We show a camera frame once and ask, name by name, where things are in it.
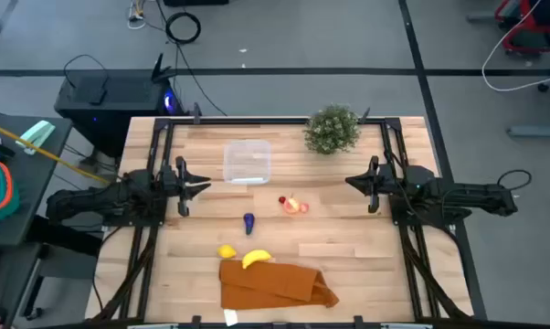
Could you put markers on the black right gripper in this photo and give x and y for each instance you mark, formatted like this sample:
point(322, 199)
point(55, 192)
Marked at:
point(389, 182)

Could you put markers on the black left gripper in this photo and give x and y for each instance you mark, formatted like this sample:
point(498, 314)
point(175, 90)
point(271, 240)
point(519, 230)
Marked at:
point(170, 180)

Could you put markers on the small red toy strawberry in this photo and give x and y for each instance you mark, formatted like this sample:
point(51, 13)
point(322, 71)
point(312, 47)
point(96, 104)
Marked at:
point(304, 208)

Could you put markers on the purple toy eggplant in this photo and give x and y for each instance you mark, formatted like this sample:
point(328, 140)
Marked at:
point(249, 221)

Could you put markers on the yellow toy lemon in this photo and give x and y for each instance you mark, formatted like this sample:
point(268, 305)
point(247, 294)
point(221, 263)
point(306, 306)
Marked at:
point(227, 251)

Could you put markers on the pink yellow toy peach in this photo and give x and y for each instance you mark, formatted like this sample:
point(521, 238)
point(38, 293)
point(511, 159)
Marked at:
point(292, 206)

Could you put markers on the yellow toy banana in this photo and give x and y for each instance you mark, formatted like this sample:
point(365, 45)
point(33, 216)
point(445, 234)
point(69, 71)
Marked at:
point(254, 257)

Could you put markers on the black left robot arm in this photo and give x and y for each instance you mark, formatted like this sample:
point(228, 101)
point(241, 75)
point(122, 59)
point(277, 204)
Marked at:
point(97, 198)

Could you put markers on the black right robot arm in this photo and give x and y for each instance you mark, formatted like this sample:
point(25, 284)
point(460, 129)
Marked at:
point(467, 198)

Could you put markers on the clear plastic tupperware container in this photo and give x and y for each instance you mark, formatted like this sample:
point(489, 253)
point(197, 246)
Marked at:
point(247, 160)

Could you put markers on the green potted plant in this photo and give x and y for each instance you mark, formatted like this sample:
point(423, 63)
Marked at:
point(332, 130)

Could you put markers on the black computer tower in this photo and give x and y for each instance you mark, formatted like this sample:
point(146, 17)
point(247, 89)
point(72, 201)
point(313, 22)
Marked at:
point(115, 105)

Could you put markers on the orange brown cloth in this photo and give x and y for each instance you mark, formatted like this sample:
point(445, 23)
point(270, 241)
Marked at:
point(266, 285)

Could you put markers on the white paper tag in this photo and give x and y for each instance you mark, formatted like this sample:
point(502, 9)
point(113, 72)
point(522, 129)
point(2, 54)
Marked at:
point(230, 317)

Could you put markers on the long yellow rod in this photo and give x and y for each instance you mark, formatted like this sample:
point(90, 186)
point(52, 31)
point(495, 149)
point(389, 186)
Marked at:
point(51, 155)

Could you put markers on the black side desk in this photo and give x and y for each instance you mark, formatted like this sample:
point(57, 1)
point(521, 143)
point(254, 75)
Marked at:
point(33, 192)

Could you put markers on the mint green stapler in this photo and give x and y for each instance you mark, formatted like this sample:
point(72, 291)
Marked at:
point(36, 134)

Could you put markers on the grey metal table foot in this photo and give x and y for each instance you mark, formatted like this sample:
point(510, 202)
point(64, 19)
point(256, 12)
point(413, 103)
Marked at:
point(535, 131)

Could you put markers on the red black chair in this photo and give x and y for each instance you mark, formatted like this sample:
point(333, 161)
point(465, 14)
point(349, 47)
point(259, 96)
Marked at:
point(526, 43)

